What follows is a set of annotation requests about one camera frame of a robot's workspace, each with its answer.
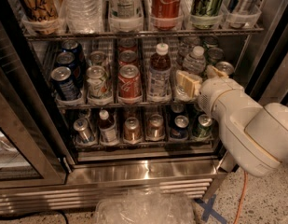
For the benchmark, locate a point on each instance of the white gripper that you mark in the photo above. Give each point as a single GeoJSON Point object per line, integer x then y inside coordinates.
{"type": "Point", "coordinates": [215, 92]}

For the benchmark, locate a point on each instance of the clear water bottle front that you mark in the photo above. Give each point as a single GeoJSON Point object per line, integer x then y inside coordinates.
{"type": "Point", "coordinates": [195, 61]}

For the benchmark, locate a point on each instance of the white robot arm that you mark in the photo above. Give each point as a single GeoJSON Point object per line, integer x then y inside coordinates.
{"type": "Point", "coordinates": [255, 135]}

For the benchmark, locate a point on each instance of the green LaCroix can middle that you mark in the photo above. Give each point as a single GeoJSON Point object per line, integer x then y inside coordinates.
{"type": "Point", "coordinates": [214, 55]}

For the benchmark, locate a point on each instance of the clear water bottle behind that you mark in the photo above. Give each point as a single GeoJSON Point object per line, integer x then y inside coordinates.
{"type": "Point", "coordinates": [186, 45]}

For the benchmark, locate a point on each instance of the brown tea bottle middle shelf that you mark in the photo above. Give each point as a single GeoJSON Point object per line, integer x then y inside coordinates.
{"type": "Point", "coordinates": [159, 73]}

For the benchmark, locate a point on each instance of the brown tea bottle shelf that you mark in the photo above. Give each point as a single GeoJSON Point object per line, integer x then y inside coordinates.
{"type": "Point", "coordinates": [107, 126]}
{"type": "Point", "coordinates": [159, 73]}

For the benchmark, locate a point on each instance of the green can bottom shelf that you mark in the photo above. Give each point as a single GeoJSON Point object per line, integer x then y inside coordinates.
{"type": "Point", "coordinates": [202, 127]}

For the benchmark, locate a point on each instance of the blue can bottom shelf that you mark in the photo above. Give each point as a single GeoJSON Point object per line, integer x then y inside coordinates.
{"type": "Point", "coordinates": [178, 128]}

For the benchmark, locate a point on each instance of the green LaCroix can top shelf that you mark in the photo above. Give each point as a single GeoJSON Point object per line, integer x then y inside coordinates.
{"type": "Point", "coordinates": [204, 14]}

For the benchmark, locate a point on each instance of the red Coca-Cola can top shelf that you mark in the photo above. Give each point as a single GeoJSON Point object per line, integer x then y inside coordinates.
{"type": "Point", "coordinates": [165, 13]}

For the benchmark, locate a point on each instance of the red Coke can middle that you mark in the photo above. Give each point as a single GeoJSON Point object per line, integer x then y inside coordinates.
{"type": "Point", "coordinates": [127, 57]}

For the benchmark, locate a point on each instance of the red coke can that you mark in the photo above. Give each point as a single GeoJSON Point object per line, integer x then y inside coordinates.
{"type": "Point", "coordinates": [127, 44]}
{"type": "Point", "coordinates": [127, 57]}
{"type": "Point", "coordinates": [129, 81]}

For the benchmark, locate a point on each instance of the silver blue can top shelf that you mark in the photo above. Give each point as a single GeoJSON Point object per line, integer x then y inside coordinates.
{"type": "Point", "coordinates": [241, 13]}

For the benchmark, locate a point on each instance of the white labelled bottle top shelf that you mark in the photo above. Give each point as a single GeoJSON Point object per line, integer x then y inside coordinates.
{"type": "Point", "coordinates": [125, 14]}

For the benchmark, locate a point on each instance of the stainless steel fridge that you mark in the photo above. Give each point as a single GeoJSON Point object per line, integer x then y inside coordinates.
{"type": "Point", "coordinates": [194, 167]}

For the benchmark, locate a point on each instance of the brown tea bottle bottom shelf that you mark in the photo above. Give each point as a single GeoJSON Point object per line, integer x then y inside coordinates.
{"type": "Point", "coordinates": [107, 126]}

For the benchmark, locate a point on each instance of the blue Pepsi can middle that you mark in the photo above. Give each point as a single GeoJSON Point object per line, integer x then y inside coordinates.
{"type": "Point", "coordinates": [68, 59]}

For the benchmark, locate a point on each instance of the blue pepsi can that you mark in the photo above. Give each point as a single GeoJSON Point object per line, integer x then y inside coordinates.
{"type": "Point", "coordinates": [76, 48]}
{"type": "Point", "coordinates": [64, 83]}
{"type": "Point", "coordinates": [68, 59]}

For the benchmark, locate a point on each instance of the silver can bottom shelf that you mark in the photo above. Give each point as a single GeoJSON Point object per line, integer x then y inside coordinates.
{"type": "Point", "coordinates": [85, 134]}

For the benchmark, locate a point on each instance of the clear water bottle top shelf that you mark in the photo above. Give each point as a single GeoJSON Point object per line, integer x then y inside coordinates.
{"type": "Point", "coordinates": [83, 16]}

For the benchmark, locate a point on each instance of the peach LaCroix can top shelf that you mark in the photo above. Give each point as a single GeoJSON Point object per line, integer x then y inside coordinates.
{"type": "Point", "coordinates": [41, 16]}

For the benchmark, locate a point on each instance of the glass fridge door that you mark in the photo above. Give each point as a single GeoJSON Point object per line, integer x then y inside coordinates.
{"type": "Point", "coordinates": [31, 162]}

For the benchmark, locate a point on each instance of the green LaCroix can front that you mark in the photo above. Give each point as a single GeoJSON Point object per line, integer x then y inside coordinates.
{"type": "Point", "coordinates": [225, 67]}

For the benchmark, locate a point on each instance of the green LaCroix can back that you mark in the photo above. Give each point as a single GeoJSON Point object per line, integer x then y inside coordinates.
{"type": "Point", "coordinates": [210, 42]}

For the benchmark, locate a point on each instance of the copper can bottom right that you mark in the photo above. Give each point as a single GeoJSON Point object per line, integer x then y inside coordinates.
{"type": "Point", "coordinates": [155, 127]}

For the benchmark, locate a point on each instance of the copper can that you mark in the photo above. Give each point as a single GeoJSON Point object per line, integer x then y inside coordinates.
{"type": "Point", "coordinates": [132, 130]}
{"type": "Point", "coordinates": [155, 127]}

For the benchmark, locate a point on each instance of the red Coke can front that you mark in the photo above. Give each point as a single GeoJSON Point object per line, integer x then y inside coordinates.
{"type": "Point", "coordinates": [129, 81]}

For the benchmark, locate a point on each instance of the red Coke can back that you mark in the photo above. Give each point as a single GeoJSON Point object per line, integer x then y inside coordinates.
{"type": "Point", "coordinates": [127, 44]}

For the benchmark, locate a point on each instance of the copper can bottom left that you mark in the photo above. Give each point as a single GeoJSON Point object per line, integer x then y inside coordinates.
{"type": "Point", "coordinates": [132, 130]}

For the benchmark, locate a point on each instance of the white green can front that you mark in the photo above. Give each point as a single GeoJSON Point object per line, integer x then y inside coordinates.
{"type": "Point", "coordinates": [97, 82]}

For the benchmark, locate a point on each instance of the white green can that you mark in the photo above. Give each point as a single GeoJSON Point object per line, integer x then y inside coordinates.
{"type": "Point", "coordinates": [97, 82]}
{"type": "Point", "coordinates": [98, 57]}

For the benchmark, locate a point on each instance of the white green can back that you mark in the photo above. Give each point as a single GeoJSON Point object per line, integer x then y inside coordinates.
{"type": "Point", "coordinates": [98, 57]}

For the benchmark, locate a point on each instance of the blue tape cross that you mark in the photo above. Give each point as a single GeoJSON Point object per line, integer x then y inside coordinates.
{"type": "Point", "coordinates": [206, 210]}

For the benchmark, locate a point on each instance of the blue Pepsi can back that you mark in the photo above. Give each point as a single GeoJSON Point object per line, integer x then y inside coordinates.
{"type": "Point", "coordinates": [76, 48]}

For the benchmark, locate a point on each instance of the blue Pepsi can front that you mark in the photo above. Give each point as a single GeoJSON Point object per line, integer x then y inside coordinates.
{"type": "Point", "coordinates": [64, 83]}

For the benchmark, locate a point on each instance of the clear plastic bin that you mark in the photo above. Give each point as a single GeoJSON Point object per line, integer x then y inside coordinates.
{"type": "Point", "coordinates": [145, 207]}

